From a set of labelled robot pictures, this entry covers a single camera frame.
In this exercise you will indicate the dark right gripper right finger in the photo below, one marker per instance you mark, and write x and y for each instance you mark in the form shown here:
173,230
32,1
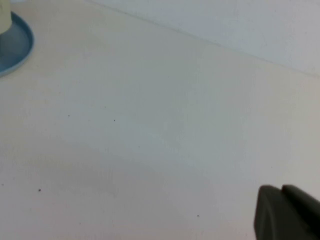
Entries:
303,210

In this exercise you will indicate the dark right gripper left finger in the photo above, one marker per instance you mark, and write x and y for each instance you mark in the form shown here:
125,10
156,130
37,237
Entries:
271,215

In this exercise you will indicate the blue round cup stand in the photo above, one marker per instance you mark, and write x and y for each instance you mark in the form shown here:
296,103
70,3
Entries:
15,50

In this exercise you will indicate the green marbled plastic cup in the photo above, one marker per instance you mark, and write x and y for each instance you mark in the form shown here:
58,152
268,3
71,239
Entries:
5,15

